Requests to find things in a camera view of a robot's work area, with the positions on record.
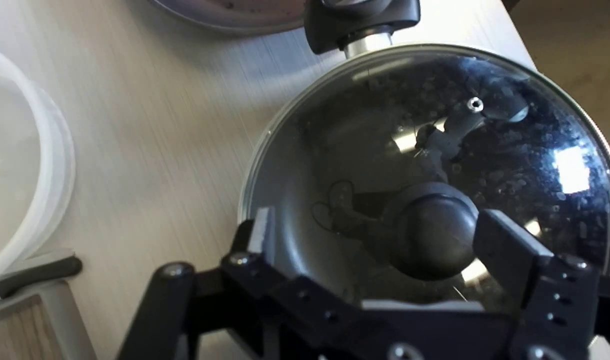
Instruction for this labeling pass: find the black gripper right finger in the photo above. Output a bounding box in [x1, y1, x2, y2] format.
[473, 207, 554, 316]

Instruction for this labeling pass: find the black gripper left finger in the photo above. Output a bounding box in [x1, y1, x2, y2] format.
[221, 207, 292, 313]

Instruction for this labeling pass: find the glass pot lid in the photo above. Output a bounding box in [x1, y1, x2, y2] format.
[237, 41, 610, 316]

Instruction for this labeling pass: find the black cooking pot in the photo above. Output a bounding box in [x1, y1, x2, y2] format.
[236, 0, 610, 316]

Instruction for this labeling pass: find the black spray bottle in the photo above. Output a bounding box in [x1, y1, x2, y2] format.
[0, 255, 83, 298]

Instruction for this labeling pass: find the purple frying pan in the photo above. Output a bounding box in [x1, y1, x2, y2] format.
[151, 0, 305, 34]

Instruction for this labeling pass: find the clear plastic container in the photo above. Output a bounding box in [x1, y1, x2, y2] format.
[0, 51, 76, 277]

